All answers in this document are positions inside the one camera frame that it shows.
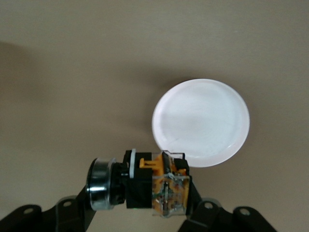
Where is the white round plate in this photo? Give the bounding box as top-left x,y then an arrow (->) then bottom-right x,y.
151,78 -> 251,169

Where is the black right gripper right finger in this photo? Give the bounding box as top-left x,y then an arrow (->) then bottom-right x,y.
178,180 -> 276,232

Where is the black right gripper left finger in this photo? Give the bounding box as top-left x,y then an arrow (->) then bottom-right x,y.
0,184 -> 98,232

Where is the orange push-button switch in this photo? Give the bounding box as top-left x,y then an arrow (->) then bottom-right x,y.
86,148 -> 193,218

